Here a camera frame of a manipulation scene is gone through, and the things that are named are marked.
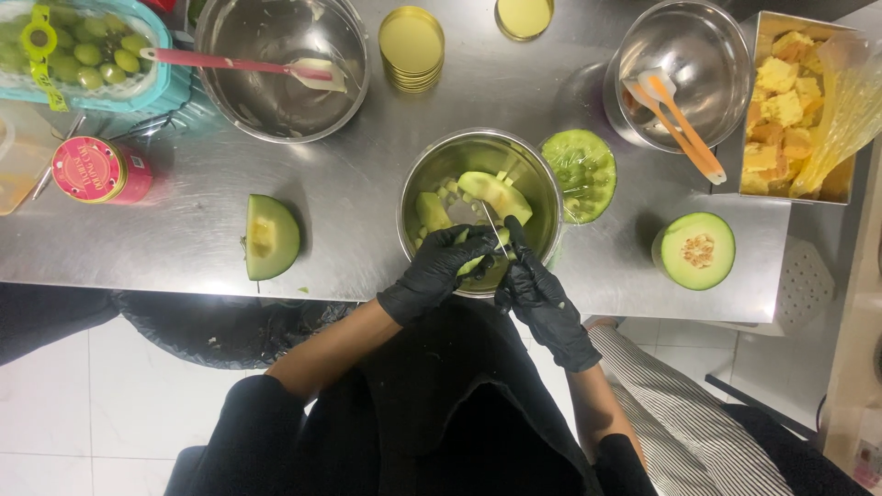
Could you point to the person's right hand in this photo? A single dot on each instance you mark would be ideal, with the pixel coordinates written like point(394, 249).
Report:
point(544, 310)

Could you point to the person's left hand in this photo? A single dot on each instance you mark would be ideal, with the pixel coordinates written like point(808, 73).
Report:
point(431, 275)

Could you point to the person's left fingers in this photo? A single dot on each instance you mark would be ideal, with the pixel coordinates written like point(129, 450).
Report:
point(472, 241)

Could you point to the peeled green melon piece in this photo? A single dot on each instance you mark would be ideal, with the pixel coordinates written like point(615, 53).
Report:
point(475, 264)

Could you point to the small steel knife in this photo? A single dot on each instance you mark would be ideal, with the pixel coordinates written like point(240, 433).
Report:
point(490, 224)

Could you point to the small peeled melon slice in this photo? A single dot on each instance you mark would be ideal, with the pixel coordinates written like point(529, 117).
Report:
point(431, 212)

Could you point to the large peeled melon slice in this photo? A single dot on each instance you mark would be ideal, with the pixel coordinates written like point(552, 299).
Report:
point(499, 194)

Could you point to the heap of melon cubes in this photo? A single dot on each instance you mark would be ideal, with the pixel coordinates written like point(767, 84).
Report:
point(451, 189)

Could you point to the medium steel mixing bowl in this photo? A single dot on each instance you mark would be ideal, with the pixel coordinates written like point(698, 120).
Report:
point(537, 206)

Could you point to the cling-wrapped bowl of melon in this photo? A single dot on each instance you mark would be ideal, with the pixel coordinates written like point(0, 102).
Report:
point(582, 176)

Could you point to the person's black apron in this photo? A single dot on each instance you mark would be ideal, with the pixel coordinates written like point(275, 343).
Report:
point(448, 413)

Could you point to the green melon quarter wedge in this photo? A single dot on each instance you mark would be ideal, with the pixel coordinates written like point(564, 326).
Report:
point(272, 238)

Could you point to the stack of gold lids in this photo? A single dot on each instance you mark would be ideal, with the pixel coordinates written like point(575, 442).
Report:
point(411, 45)

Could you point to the orange and white spatula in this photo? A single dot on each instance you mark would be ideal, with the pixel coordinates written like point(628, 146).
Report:
point(679, 114)
point(665, 127)

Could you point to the green melon half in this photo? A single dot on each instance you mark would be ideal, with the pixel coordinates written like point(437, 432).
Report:
point(696, 251)

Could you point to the large steel mixing bowl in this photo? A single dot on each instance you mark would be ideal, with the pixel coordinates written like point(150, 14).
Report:
point(275, 103)

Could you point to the black trash bag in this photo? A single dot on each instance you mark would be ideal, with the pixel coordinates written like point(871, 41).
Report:
point(227, 330)

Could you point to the striped white cloth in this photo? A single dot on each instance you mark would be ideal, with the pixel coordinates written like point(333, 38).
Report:
point(682, 427)

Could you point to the deep steel mixing bowl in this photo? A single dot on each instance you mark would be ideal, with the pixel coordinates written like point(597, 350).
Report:
point(710, 62)

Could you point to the heap of yellow cake pieces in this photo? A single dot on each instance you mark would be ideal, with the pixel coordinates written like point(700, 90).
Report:
point(778, 103)

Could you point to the teal plastic grape basket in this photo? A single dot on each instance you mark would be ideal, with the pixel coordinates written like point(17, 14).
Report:
point(162, 86)

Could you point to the rectangular steel tray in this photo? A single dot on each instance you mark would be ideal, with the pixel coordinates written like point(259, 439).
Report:
point(837, 186)

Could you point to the pink round tin can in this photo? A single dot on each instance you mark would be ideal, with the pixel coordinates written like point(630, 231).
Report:
point(96, 171)

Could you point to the clear yellow plastic bag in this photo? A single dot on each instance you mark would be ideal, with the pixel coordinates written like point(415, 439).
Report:
point(844, 103)

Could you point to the thin metal tongs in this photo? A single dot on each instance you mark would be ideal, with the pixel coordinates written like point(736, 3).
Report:
point(69, 134)

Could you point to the bunch of green grapes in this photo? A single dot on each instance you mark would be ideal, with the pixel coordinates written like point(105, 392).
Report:
point(89, 52)

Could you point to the translucent plastic container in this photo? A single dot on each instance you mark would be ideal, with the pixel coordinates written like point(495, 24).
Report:
point(20, 158)

